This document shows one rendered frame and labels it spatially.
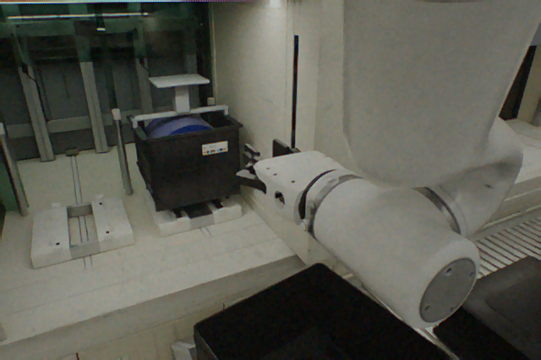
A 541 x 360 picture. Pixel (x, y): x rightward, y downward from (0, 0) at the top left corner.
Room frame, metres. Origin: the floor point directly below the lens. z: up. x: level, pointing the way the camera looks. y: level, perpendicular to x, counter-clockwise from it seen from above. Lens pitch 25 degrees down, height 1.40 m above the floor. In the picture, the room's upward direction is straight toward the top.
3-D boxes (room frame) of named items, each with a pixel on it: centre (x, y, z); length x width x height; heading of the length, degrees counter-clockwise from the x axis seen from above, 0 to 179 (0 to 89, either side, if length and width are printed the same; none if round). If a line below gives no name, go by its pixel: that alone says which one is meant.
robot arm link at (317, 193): (0.37, -0.08, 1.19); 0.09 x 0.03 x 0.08; 117
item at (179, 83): (0.92, 0.20, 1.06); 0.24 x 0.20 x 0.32; 116
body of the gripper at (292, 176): (0.43, -0.05, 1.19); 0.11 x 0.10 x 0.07; 27
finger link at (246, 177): (0.44, 0.00, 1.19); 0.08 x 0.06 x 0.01; 87
